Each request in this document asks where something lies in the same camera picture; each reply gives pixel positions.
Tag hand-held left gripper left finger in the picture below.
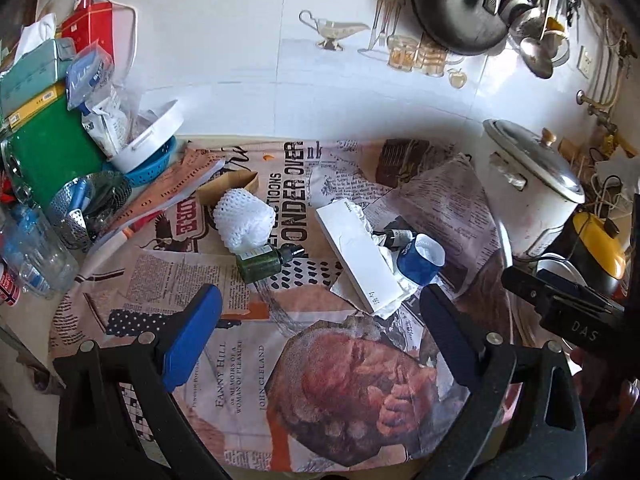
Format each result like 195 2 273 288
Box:
52 282 231 480

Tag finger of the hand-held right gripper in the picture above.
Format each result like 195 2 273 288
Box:
501 264 556 311
537 267 626 311

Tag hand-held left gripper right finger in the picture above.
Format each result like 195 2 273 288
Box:
415 284 588 480

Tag blue paper cup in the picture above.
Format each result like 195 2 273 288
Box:
397 234 446 286

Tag green glass bottle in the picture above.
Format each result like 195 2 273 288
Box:
236 244 307 283

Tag dark bottle with white label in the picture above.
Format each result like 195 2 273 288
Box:
372 227 414 251

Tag white foam fruit net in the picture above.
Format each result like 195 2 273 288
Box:
212 187 271 253

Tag long white cardboard box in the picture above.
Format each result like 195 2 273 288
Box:
315 199 405 313

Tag brown cardboard box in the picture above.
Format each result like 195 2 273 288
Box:
196 170 260 207

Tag yellow appliance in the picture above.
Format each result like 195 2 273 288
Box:
572 210 628 282

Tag newspaper print tablecloth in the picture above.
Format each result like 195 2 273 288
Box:
47 135 516 473

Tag white rice cooker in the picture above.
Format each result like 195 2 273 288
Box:
486 145 582 262

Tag newspaper sheet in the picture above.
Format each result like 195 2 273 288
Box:
370 152 503 286

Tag steel rice cooker lid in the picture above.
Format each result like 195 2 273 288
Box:
482 119 586 205

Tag bundle of wooden sticks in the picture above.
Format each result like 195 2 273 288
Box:
557 137 592 172

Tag folding steel steamer basket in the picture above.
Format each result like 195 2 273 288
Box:
47 170 133 250

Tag blue plastic basket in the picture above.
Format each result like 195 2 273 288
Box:
117 136 178 188

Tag clear plastic bottle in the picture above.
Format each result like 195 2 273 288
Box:
0 205 81 301

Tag brass gas valve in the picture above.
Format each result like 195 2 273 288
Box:
575 90 622 134

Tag red labelled bottle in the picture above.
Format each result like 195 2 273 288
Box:
0 260 22 309

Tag white round plastic tray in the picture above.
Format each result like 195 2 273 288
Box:
107 100 185 173

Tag white plastic bag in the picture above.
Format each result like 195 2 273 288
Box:
80 85 135 159

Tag green box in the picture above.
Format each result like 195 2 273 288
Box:
2 92 107 207

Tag steel ladle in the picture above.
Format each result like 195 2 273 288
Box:
517 35 556 81

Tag yellow labelled box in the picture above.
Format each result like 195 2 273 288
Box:
0 82 68 130

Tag blue printed plastic bag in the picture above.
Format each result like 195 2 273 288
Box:
65 42 119 111

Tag black wok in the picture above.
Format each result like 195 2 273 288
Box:
410 0 512 56

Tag teal tissue box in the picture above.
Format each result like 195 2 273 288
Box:
0 12 77 111

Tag red box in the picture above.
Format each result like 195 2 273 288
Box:
60 2 116 66

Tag white power cables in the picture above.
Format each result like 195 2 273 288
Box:
592 147 640 212

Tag blue handled tool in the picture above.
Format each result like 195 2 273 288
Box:
69 180 97 222

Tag yellow gas hose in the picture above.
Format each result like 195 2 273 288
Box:
590 35 632 107

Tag wall outlet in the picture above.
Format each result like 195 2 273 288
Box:
577 47 597 79

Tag white wire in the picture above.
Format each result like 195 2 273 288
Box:
94 0 139 82

